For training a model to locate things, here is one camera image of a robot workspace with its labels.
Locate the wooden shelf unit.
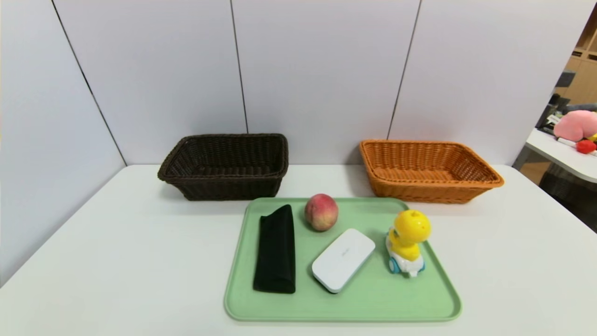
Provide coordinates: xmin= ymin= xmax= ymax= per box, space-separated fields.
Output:
xmin=555 ymin=19 xmax=597 ymax=105

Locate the yellow duck toy car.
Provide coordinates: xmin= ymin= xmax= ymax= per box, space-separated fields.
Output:
xmin=386 ymin=210 xmax=432 ymax=278

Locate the black glasses case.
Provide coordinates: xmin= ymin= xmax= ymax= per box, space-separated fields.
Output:
xmin=253 ymin=204 xmax=297 ymax=294

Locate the pink plush toy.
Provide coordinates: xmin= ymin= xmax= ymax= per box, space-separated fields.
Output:
xmin=554 ymin=110 xmax=597 ymax=142

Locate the white rounded power bank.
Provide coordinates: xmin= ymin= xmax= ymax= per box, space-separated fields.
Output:
xmin=312 ymin=228 xmax=376 ymax=294

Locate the light green plastic tray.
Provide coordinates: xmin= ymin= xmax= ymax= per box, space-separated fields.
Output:
xmin=223 ymin=197 xmax=462 ymax=322

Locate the orange wicker basket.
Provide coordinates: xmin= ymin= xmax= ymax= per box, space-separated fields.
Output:
xmin=359 ymin=139 xmax=505 ymax=204

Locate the red yellow peach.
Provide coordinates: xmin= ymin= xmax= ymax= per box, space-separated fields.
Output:
xmin=305 ymin=194 xmax=339 ymax=232

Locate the white side table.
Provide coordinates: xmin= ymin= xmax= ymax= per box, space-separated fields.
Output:
xmin=526 ymin=128 xmax=597 ymax=183

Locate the dark brown wicker basket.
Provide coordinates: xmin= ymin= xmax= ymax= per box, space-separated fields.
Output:
xmin=157 ymin=133 xmax=289 ymax=201

